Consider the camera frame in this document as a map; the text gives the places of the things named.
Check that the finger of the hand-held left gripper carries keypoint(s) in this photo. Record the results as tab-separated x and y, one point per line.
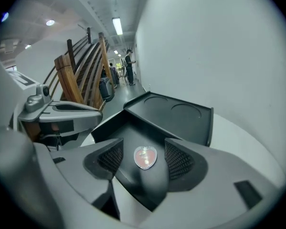
83	120
95	108

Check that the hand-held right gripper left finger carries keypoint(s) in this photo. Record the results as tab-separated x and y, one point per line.
80	175

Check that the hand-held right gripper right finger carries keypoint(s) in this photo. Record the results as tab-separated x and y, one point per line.
216	190

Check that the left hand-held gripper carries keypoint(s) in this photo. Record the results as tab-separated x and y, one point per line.
4	92

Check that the small pink object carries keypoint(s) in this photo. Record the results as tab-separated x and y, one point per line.
145	157

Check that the black box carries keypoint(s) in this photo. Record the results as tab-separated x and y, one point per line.
166	118

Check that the white curved desk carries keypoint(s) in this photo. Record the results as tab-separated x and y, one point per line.
247	147

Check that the wooden curved rack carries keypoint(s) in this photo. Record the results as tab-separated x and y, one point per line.
83	70

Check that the round ceiling light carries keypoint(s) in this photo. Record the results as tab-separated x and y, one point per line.
50	22

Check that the long ceiling light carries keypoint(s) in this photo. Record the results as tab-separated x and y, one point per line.
117	25

